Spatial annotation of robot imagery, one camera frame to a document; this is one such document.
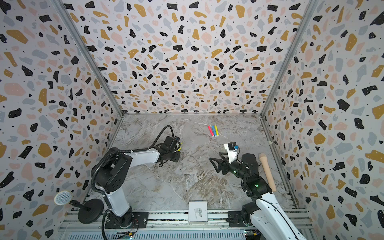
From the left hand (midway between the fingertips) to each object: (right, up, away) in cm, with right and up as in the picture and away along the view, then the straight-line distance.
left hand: (178, 152), depth 96 cm
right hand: (+21, +3, -23) cm, 32 cm away
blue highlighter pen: (+25, +14, +16) cm, 33 cm away
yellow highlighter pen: (+26, +14, +16) cm, 34 cm away
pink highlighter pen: (+21, +15, +17) cm, 31 cm away
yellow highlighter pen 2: (+2, +3, -12) cm, 12 cm away
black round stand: (-41, -26, -22) cm, 53 cm away
